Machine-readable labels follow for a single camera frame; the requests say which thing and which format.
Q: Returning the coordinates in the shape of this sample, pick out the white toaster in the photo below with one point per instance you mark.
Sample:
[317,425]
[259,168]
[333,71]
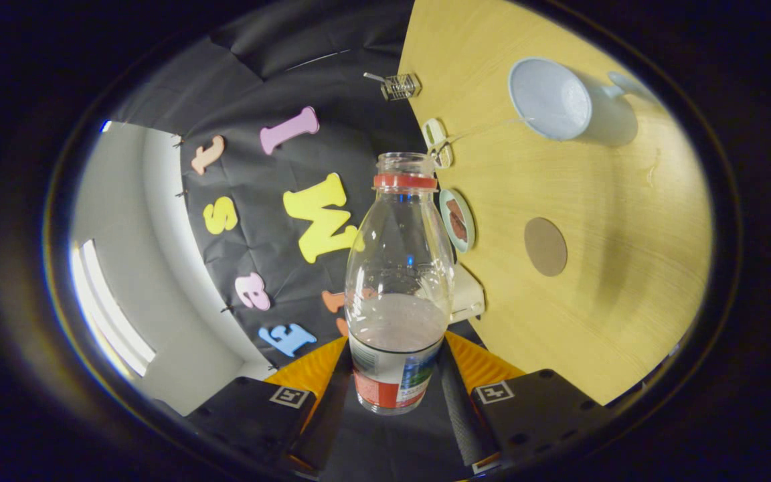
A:
[466,298]

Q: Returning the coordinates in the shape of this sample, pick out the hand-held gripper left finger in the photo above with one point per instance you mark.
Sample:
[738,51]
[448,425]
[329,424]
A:
[322,422]

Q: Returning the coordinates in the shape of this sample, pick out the pale green plate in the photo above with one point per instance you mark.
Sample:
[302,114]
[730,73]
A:
[466,201]

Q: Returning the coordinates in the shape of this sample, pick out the black backdrop cloth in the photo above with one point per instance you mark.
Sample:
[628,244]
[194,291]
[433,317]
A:
[272,87]

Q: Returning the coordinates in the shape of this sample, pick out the wide ceiling light panel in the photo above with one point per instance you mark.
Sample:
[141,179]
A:
[108,308]

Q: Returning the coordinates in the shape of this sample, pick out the clear plastic juice bottle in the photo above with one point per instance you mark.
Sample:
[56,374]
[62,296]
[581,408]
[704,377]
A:
[395,321]

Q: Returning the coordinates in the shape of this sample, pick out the brown food piece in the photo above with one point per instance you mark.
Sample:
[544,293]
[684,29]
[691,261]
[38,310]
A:
[455,211]
[460,231]

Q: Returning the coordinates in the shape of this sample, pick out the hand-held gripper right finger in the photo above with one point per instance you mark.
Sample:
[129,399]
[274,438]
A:
[462,415]

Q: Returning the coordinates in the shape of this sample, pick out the wooden table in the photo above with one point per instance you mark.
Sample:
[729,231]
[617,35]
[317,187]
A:
[593,321]

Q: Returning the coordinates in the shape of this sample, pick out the round brown coaster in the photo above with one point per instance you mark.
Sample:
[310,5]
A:
[546,248]

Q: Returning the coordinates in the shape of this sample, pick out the white cup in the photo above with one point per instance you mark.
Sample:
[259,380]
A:
[553,100]

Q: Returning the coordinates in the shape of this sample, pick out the white divided dish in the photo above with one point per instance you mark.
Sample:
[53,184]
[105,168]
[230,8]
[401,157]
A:
[436,137]

